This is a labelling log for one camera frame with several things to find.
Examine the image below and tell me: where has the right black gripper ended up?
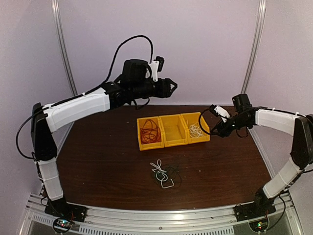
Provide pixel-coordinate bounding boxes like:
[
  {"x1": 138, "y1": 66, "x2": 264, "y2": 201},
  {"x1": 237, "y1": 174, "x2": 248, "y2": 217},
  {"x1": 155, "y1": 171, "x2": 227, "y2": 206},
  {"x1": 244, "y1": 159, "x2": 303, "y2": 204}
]
[{"x1": 211, "y1": 114, "x2": 249, "y2": 138}]

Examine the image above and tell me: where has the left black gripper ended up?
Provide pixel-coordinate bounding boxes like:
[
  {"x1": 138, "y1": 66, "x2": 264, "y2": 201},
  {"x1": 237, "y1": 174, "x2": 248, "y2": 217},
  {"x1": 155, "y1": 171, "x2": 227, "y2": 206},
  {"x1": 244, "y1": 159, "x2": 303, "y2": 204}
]
[{"x1": 132, "y1": 78, "x2": 178, "y2": 100}]

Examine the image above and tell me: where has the yellow three-compartment bin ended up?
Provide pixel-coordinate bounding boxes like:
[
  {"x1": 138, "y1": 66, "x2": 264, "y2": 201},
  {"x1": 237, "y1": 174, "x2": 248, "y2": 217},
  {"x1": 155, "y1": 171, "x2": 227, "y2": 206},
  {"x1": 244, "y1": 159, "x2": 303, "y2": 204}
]
[{"x1": 136, "y1": 112, "x2": 210, "y2": 151}]

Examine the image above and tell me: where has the long red wire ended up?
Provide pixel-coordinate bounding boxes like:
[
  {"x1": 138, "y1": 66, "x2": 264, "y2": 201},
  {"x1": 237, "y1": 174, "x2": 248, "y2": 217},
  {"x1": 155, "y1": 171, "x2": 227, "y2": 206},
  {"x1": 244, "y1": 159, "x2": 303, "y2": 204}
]
[{"x1": 139, "y1": 118, "x2": 162, "y2": 144}]

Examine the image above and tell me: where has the wire bundle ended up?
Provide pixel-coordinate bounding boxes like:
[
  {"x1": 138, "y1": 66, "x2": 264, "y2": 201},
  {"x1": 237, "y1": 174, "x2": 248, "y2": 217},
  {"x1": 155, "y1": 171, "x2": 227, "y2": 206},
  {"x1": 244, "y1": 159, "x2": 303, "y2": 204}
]
[{"x1": 150, "y1": 159, "x2": 183, "y2": 189}]

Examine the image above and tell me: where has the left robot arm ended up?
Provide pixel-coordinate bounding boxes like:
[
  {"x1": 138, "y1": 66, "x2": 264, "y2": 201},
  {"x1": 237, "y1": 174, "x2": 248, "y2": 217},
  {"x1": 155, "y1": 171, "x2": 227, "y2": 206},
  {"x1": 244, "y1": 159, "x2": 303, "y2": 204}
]
[{"x1": 26, "y1": 57, "x2": 178, "y2": 217}]

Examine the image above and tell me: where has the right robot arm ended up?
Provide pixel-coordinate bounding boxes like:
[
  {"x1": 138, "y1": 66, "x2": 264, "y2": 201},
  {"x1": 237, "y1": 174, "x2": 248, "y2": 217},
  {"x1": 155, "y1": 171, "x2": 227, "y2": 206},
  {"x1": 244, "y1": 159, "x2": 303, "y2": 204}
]
[{"x1": 211, "y1": 94, "x2": 313, "y2": 216}]

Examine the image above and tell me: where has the right circuit board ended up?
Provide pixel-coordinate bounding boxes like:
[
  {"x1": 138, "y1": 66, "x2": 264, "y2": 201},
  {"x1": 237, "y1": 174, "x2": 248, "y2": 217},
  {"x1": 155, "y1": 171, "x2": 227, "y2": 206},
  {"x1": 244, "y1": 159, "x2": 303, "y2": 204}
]
[{"x1": 249, "y1": 219, "x2": 269, "y2": 233}]

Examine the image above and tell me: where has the circuit board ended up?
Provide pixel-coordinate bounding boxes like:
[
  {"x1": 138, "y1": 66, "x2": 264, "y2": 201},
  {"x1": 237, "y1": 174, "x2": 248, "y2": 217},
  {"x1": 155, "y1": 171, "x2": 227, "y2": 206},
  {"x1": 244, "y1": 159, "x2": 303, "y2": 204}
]
[
  {"x1": 52, "y1": 218, "x2": 74, "y2": 234},
  {"x1": 249, "y1": 219, "x2": 269, "y2": 233}
]

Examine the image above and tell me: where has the left circuit board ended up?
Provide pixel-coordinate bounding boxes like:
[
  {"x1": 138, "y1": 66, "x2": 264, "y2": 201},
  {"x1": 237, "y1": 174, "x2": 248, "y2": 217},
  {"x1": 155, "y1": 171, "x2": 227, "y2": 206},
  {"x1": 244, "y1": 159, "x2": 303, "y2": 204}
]
[{"x1": 52, "y1": 218, "x2": 74, "y2": 234}]

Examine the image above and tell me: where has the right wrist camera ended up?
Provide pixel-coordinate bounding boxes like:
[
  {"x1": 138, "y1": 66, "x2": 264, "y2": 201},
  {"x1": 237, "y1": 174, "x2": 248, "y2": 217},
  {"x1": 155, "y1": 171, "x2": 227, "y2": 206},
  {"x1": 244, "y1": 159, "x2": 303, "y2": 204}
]
[{"x1": 209, "y1": 105, "x2": 230, "y2": 123}]

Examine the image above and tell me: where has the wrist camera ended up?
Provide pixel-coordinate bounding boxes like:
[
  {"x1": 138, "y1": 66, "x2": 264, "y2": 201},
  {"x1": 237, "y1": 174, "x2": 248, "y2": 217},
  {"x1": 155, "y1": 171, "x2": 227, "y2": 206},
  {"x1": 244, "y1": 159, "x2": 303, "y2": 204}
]
[
  {"x1": 209, "y1": 105, "x2": 230, "y2": 123},
  {"x1": 149, "y1": 56, "x2": 164, "y2": 82}
]

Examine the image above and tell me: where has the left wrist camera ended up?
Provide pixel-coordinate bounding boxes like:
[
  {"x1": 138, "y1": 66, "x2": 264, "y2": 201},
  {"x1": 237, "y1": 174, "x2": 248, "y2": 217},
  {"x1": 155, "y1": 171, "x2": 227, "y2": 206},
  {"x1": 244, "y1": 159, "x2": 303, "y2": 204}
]
[{"x1": 149, "y1": 56, "x2": 164, "y2": 82}]

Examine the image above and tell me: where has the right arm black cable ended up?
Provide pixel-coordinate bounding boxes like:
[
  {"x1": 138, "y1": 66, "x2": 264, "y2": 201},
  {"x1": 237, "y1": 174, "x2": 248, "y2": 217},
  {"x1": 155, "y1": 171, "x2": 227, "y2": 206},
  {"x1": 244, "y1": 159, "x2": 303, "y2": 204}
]
[{"x1": 198, "y1": 107, "x2": 250, "y2": 138}]

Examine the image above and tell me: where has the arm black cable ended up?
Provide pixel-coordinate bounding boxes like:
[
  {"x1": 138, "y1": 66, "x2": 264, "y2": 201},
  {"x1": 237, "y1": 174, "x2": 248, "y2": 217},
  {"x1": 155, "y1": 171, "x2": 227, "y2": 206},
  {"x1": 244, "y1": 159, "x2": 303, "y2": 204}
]
[
  {"x1": 198, "y1": 107, "x2": 250, "y2": 138},
  {"x1": 16, "y1": 35, "x2": 155, "y2": 160}
]

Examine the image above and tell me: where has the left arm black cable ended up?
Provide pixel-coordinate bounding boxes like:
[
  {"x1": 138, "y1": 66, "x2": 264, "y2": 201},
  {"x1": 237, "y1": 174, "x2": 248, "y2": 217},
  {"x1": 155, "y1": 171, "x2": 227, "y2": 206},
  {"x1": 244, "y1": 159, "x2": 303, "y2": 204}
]
[{"x1": 16, "y1": 35, "x2": 155, "y2": 160}]

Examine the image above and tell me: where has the right aluminium frame post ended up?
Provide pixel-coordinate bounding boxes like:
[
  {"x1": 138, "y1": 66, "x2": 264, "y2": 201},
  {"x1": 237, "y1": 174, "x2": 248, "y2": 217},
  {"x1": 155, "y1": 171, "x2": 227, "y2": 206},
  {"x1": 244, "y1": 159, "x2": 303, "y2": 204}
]
[{"x1": 241, "y1": 0, "x2": 267, "y2": 94}]

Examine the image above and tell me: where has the aluminium frame post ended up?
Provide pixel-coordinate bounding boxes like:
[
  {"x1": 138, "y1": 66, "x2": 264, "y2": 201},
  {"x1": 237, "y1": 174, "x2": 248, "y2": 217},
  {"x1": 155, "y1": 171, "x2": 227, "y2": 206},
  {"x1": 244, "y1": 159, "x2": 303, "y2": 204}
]
[
  {"x1": 51, "y1": 0, "x2": 78, "y2": 95},
  {"x1": 241, "y1": 0, "x2": 267, "y2": 94}
]

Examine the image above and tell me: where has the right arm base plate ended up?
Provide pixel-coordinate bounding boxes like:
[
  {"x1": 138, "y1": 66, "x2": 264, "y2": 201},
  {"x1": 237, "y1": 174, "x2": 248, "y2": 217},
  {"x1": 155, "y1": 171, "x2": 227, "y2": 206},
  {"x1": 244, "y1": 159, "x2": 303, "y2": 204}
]
[{"x1": 233, "y1": 202, "x2": 276, "y2": 222}]

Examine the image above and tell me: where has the aluminium front rail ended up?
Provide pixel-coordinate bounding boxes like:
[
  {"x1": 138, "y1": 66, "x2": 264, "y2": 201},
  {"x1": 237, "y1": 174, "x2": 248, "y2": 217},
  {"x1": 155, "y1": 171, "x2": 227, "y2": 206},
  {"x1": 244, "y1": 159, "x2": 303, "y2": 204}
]
[{"x1": 17, "y1": 194, "x2": 304, "y2": 235}]

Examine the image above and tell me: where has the left aluminium frame post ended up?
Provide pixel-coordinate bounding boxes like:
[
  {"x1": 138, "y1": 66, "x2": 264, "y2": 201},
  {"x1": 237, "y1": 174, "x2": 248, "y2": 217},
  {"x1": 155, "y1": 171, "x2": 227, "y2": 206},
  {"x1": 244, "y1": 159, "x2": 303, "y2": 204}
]
[{"x1": 51, "y1": 0, "x2": 78, "y2": 95}]

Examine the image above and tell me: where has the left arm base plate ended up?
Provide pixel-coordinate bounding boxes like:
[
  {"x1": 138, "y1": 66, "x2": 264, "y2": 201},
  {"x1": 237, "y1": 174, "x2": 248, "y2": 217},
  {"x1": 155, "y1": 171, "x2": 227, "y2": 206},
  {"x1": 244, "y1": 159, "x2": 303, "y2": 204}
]
[{"x1": 45, "y1": 204, "x2": 87, "y2": 222}]

